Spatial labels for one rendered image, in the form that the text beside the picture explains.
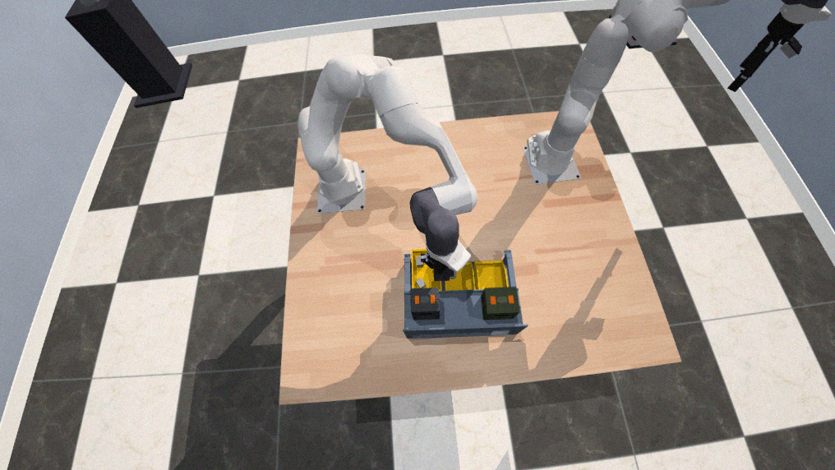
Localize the dark green case with orange latches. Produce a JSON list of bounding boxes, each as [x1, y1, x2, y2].
[[481, 287, 520, 320]]

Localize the yellow bin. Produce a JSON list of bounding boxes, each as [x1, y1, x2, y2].
[[473, 260, 508, 289], [445, 262, 475, 291], [412, 249, 442, 291]]

